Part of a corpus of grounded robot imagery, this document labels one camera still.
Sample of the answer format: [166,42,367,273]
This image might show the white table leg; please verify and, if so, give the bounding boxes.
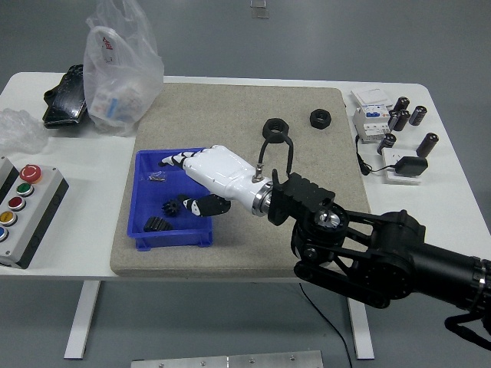
[347,301,375,360]
[63,281,101,360]

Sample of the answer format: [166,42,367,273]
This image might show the black cable under table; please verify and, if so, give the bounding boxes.
[298,282,353,368]

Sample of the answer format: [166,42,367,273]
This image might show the grey-brown mat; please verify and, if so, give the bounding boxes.
[110,82,372,279]

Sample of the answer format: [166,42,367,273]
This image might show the silver metal plate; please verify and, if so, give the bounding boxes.
[130,350,324,368]

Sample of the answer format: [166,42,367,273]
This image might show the black adapter cord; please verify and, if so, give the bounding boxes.
[354,134,398,177]

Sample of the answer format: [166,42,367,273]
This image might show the white translucent plastic bag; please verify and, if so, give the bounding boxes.
[83,0,165,137]

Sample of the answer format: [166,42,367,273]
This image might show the large black hex nut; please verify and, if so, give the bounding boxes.
[262,117,289,144]

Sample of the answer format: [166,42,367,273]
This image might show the white circuit breaker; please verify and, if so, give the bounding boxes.
[352,105,396,145]

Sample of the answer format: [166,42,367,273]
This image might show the large black gear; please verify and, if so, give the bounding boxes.
[143,216,174,233]

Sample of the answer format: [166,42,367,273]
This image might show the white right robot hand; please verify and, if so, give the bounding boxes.
[159,144,266,219]

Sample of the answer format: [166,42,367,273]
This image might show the blue plastic box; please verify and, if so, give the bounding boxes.
[127,147,215,252]

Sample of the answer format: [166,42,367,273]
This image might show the clear crumpled plastic wrap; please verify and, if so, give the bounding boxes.
[0,108,49,154]

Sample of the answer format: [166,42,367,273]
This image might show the grey push-button control box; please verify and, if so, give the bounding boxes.
[0,156,71,269]

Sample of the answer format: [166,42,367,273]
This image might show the black plastic tray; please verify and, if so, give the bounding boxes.
[41,64,91,130]

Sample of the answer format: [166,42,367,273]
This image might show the small black hex nut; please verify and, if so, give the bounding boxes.
[308,108,333,130]

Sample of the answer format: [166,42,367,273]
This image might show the small black gear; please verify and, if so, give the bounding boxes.
[161,199,189,218]

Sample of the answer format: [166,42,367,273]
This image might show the white power socket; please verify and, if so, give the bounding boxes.
[381,147,425,186]

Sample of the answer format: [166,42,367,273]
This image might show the flat white switch box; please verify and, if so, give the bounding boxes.
[350,87,393,110]

